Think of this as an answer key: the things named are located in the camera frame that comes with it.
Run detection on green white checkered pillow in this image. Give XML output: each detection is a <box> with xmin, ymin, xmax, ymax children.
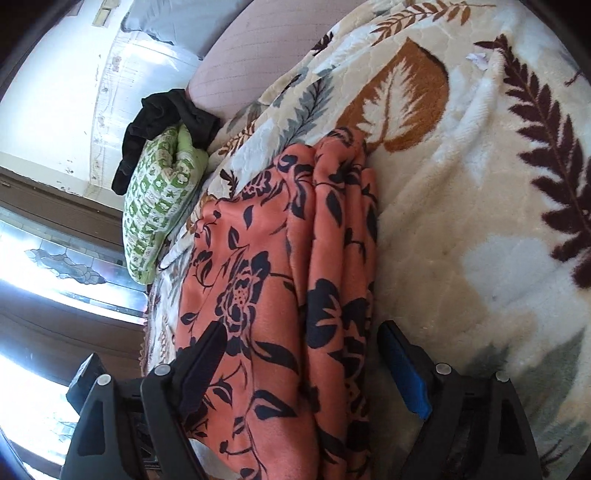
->
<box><xmin>122</xmin><ymin>123</ymin><xmax>208</xmax><ymax>285</ymax></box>

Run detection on leaf pattern plush blanket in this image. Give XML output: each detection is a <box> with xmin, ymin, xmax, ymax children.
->
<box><xmin>144</xmin><ymin>1</ymin><xmax>590</xmax><ymax>479</ymax></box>

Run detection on brown wooden door frame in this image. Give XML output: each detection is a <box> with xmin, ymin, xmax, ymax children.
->
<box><xmin>1</xmin><ymin>169</ymin><xmax>147</xmax><ymax>479</ymax></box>

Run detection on black cloth on pillow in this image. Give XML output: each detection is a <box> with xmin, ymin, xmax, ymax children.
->
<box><xmin>111</xmin><ymin>89</ymin><xmax>221</xmax><ymax>196</ymax></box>

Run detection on orange black floral garment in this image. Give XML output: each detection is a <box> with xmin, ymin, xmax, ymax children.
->
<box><xmin>174</xmin><ymin>127</ymin><xmax>378</xmax><ymax>479</ymax></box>

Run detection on grey blue pillow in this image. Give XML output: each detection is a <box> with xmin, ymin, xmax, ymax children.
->
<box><xmin>120</xmin><ymin>0</ymin><xmax>252</xmax><ymax>59</ymax></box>

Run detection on beige wall switch plates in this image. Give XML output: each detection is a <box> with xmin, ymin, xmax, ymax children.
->
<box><xmin>92</xmin><ymin>0</ymin><xmax>121</xmax><ymax>27</ymax></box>

